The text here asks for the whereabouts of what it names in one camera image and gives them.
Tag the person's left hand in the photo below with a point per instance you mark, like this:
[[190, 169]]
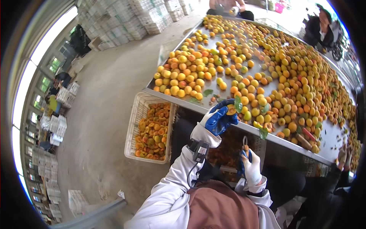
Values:
[[207, 126]]

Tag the person's right hand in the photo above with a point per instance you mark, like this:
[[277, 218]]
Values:
[[253, 169]]

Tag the person's right fingers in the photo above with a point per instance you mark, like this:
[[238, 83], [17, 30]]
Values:
[[248, 166]]

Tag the person's left fingers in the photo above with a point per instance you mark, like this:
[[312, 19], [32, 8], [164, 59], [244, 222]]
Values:
[[218, 117]]

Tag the apricot with green leaf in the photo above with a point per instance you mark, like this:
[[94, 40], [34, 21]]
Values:
[[230, 110]]

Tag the metal pitting tool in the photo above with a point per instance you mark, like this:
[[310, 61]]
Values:
[[245, 148]]

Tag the plastic crate of apricots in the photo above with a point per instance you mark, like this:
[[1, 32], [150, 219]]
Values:
[[226, 151]]

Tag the green leaf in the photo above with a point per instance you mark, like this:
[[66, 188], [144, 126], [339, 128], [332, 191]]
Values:
[[263, 133], [208, 92]]

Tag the black wrist band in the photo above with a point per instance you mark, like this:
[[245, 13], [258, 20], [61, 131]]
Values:
[[200, 150]]

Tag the person's body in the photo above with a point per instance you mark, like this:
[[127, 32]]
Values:
[[223, 209]]

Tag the heap of halved apricots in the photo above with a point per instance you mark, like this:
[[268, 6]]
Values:
[[153, 134]]

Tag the pile of whole apricots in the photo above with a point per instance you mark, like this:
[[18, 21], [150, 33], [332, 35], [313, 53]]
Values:
[[286, 86]]

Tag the white plastic crate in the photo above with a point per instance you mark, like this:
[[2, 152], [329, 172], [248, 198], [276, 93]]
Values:
[[134, 114]]

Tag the metal sorting table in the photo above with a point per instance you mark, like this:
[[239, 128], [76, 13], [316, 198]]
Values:
[[331, 137]]

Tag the white paper scrap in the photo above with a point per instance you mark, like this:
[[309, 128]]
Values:
[[121, 194]]

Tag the pink basket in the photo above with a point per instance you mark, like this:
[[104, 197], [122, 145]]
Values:
[[279, 7]]

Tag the tall stack of white crates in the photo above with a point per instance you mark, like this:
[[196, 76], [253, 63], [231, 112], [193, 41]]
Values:
[[128, 20]]

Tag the black wheeled cart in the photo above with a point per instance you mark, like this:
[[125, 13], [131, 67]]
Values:
[[337, 48]]

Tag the cardboard box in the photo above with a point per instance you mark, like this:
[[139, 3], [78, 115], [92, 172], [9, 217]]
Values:
[[95, 43]]

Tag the black covered object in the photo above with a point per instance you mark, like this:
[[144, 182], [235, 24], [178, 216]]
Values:
[[78, 40]]

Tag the single white crate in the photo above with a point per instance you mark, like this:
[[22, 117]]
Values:
[[77, 201]]

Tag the row of stacked white crates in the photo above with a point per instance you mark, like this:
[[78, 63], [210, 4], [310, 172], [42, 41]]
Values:
[[47, 174]]

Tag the grey metal rail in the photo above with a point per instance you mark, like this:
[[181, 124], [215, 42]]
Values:
[[94, 217]]

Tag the window wall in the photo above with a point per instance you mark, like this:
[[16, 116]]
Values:
[[43, 48]]

